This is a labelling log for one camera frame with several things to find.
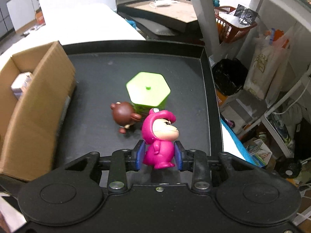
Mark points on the colourful printed box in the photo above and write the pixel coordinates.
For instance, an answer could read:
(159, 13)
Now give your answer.
(258, 151)

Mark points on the orange cardboard box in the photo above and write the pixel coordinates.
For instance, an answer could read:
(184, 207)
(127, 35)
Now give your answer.
(40, 18)

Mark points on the black framed brown board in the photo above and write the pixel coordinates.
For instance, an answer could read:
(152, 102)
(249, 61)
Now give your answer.
(165, 9)

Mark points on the brown bear figurine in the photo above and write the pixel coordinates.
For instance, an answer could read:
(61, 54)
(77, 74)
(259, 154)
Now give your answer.
(124, 114)

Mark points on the pink figurine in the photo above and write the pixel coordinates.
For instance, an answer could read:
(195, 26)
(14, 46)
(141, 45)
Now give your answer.
(160, 148)

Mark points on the brown cardboard box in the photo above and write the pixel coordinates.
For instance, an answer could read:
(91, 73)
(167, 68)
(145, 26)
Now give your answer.
(36, 126)

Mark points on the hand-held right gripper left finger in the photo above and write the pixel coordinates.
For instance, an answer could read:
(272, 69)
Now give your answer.
(139, 155)

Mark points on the green hexagonal box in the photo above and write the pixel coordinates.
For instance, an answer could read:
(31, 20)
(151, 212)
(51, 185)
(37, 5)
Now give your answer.
(148, 89)

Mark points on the red-brown plastic basket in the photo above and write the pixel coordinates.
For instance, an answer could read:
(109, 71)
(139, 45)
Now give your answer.
(230, 32)

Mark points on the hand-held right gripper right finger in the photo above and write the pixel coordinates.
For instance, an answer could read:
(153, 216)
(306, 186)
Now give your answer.
(179, 156)

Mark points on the white cabinet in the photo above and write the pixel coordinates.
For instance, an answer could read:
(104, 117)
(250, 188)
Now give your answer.
(21, 9)

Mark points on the black tray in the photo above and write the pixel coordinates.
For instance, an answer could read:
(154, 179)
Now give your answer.
(102, 72)

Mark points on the crumpled white paper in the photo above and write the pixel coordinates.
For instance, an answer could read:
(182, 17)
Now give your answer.
(162, 2)

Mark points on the small lilac white box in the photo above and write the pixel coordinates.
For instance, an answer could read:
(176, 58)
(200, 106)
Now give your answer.
(20, 85)

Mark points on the black plastic bag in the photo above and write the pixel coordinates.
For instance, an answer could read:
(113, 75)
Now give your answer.
(229, 76)

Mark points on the black crumpled wrapper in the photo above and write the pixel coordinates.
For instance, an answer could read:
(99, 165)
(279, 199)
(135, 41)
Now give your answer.
(245, 14)

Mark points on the white tote bag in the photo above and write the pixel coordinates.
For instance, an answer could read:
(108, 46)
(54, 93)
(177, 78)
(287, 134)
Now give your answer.
(262, 70)

